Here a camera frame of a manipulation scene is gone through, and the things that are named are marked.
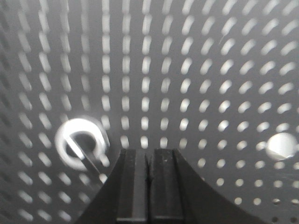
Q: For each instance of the black perforated pegboard panel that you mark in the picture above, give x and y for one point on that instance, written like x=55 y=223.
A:
x=216 y=79

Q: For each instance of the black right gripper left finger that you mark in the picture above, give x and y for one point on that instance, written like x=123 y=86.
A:
x=123 y=199

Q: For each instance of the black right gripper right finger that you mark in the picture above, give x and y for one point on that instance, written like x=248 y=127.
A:
x=177 y=195

